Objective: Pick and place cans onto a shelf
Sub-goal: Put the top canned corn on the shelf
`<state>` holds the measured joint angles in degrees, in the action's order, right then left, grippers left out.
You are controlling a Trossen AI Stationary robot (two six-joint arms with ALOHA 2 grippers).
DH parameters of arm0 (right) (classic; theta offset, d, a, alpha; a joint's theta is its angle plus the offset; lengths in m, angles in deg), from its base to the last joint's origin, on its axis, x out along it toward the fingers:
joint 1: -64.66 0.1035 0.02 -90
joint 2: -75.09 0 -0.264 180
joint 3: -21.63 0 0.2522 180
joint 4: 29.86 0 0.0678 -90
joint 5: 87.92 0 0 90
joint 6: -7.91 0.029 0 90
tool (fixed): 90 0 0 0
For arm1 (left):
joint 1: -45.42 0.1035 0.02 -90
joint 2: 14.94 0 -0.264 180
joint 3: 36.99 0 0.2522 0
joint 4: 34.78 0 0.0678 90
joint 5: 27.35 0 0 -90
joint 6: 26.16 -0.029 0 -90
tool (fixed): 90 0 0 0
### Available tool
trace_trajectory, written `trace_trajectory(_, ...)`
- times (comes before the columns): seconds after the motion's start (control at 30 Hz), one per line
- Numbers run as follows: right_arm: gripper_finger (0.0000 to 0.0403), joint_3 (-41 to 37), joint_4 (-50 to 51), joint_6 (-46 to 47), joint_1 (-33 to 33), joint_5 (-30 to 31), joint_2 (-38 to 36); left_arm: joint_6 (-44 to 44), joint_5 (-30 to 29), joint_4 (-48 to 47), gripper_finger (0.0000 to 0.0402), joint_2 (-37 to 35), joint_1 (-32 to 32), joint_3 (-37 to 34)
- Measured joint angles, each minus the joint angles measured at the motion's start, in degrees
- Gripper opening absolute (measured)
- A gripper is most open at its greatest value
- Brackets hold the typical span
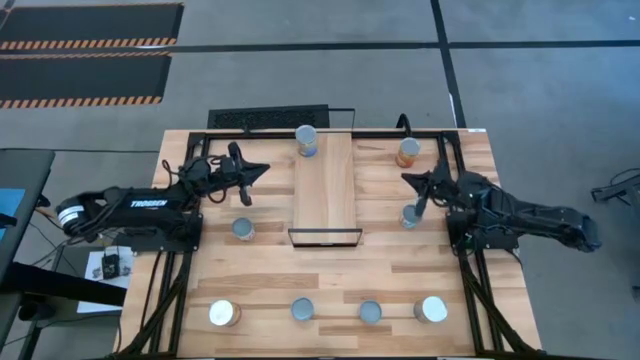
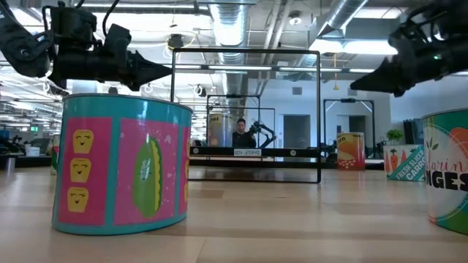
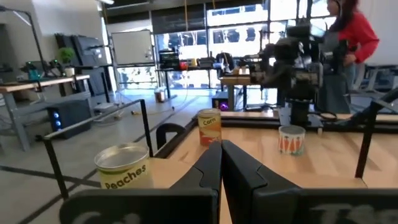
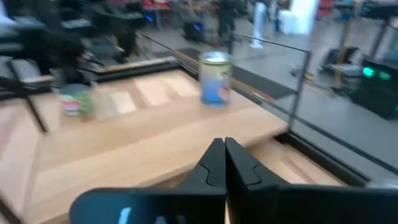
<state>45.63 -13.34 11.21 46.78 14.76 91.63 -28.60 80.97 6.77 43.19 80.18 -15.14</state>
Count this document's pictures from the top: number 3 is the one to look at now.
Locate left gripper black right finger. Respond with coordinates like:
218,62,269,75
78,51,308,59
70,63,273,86
221,139,398,224

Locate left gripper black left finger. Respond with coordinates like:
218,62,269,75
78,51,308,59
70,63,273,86
58,141,223,224

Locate white carrots can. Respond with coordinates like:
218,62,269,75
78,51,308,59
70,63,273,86
277,124,307,156

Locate tall orange corn can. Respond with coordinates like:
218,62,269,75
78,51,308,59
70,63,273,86
197,108,223,147

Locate yellow peaches can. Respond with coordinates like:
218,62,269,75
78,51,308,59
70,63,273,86
94,142,154,190

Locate computer tower purple light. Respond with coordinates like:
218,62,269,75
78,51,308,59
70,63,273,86
211,91,231,111

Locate small wooden work table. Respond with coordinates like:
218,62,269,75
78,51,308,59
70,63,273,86
219,67,253,111

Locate black diagonal support strut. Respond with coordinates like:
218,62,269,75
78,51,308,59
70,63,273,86
338,88,398,126

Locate black computer monitor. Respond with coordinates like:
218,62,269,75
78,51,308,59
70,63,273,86
159,50,180,70

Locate computer tower blue lights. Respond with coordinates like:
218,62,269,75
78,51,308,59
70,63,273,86
46,98,93,139

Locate whiteboard on stand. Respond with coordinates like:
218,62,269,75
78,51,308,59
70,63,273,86
110,29,155,91

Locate black folded panels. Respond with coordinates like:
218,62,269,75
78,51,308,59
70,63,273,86
54,32,112,96

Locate person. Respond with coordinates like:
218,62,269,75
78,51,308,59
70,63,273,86
316,0,380,114

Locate wooden top workbench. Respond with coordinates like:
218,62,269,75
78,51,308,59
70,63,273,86
0,73,91,153

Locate green potted plant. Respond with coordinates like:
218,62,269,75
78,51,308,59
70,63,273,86
57,47,76,78

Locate black arched handle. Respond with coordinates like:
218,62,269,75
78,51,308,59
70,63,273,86
155,122,187,151

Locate black table edge rail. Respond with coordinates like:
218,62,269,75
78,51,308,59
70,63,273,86
154,111,398,159

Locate black metal rig frame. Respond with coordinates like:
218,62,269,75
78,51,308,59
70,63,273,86
0,5,48,77

